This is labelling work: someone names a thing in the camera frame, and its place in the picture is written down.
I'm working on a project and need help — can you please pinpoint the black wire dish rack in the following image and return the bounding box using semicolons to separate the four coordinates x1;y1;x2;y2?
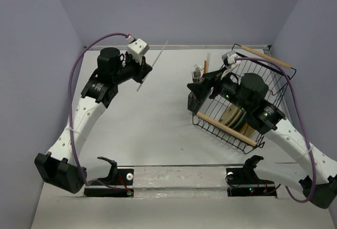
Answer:
187;48;293;154

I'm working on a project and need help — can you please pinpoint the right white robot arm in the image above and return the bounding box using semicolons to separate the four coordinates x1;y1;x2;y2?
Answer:
187;71;336;209

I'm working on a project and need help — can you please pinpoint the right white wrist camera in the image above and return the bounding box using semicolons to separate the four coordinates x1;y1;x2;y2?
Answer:
221;51;241;79

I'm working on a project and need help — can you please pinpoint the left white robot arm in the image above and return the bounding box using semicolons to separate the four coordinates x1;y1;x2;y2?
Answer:
34;47;152;194

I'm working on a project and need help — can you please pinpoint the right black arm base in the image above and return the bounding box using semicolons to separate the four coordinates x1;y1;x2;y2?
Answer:
225;167;277;197

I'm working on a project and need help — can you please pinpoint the black utensil caddy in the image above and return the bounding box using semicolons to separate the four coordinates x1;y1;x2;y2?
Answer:
187;92;203;114

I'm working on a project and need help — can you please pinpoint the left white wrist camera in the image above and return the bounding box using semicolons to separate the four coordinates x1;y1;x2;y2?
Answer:
126;38;150;65

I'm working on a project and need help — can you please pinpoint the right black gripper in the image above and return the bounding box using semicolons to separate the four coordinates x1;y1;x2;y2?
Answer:
186;66;250;113

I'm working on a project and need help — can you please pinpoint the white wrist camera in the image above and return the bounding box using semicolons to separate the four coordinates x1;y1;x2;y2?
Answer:
221;51;241;79
126;38;150;65

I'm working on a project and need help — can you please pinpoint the wooden chopstick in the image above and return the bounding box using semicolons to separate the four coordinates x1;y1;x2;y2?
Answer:
202;60;207;75

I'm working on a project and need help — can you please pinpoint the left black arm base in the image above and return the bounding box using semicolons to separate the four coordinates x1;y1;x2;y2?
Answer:
83;167;134;198

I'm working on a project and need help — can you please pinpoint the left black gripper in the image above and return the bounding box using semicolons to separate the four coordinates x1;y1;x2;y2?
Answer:
113;52;152;84

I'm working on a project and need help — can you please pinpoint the pink handled fork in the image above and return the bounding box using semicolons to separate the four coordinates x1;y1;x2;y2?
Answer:
192;64;202;79

